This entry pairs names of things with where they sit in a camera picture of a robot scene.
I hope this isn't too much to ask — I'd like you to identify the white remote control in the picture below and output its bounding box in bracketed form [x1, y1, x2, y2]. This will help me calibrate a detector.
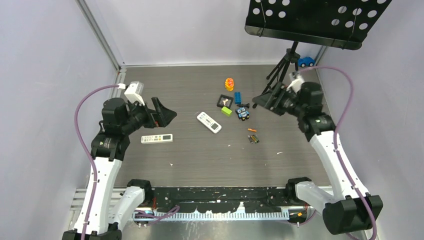
[140, 134, 173, 145]
[196, 111, 222, 134]

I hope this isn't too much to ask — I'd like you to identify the black perforated music stand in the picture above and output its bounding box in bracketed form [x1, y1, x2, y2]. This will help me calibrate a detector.
[244, 0, 390, 92]

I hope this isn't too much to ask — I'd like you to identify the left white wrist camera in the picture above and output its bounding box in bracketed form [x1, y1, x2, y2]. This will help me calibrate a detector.
[124, 81, 145, 106]

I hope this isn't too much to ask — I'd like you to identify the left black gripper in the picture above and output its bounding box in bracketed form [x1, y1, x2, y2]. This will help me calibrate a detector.
[121, 97, 177, 135]

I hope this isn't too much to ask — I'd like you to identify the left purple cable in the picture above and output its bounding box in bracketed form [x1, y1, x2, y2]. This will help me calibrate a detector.
[74, 84, 127, 240]

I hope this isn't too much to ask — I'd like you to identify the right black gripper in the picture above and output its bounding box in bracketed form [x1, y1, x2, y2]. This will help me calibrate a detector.
[251, 81, 305, 118]

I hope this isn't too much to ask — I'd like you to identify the blue toy brick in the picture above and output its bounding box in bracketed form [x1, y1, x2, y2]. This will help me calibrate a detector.
[234, 91, 242, 105]

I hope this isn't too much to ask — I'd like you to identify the orange yellow toy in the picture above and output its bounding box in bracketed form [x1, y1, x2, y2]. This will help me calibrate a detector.
[224, 77, 235, 92]

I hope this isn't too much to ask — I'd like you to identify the black screw bolt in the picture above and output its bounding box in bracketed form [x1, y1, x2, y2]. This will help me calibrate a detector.
[237, 103, 250, 108]

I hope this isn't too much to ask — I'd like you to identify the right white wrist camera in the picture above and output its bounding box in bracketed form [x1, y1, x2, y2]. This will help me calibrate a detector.
[286, 71, 305, 93]

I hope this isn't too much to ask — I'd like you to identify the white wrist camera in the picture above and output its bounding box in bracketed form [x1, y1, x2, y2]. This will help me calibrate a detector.
[124, 81, 145, 106]
[286, 71, 305, 93]

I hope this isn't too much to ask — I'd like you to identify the blue toy car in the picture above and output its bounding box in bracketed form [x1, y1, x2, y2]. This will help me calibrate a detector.
[297, 56, 316, 68]

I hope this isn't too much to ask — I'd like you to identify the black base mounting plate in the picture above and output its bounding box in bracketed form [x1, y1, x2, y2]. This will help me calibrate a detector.
[121, 186, 320, 223]

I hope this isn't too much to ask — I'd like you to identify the green block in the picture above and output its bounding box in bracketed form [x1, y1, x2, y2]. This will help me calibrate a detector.
[221, 106, 233, 117]

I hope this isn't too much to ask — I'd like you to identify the black square frame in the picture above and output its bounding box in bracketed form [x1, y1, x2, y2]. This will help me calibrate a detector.
[216, 94, 234, 109]

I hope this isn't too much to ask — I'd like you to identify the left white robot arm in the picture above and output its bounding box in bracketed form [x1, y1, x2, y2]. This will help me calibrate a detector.
[62, 97, 177, 240]

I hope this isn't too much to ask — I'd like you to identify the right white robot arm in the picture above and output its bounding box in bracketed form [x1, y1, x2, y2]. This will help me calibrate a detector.
[252, 82, 383, 235]

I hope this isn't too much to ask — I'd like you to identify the blue owl toy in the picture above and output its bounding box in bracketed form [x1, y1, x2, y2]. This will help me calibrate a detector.
[235, 107, 250, 121]

